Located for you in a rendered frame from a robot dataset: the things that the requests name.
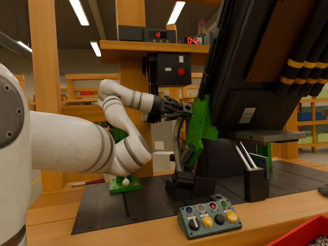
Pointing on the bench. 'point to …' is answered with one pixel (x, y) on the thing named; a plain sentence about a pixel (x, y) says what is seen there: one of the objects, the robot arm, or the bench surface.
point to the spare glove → (323, 190)
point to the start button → (231, 216)
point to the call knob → (194, 223)
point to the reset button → (207, 221)
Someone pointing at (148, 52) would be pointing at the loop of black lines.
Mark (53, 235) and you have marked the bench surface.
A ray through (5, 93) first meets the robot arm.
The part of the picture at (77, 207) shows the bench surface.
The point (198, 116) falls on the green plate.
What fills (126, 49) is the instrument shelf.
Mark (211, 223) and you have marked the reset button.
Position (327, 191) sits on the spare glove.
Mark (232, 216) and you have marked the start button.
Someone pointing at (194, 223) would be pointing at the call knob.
